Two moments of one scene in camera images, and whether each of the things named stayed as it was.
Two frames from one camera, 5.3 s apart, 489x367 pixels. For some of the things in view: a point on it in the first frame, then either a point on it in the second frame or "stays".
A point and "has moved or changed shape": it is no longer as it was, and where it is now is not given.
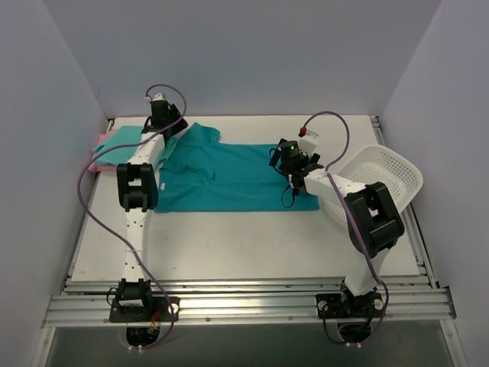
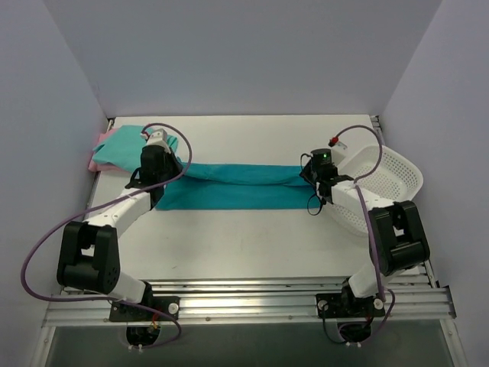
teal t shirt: (199, 174) has moved or changed shape
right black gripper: (279, 157) to (311, 178)
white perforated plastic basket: (377, 164) stays
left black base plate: (159, 311) stays
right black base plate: (342, 306) stays
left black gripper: (176, 122) to (164, 168)
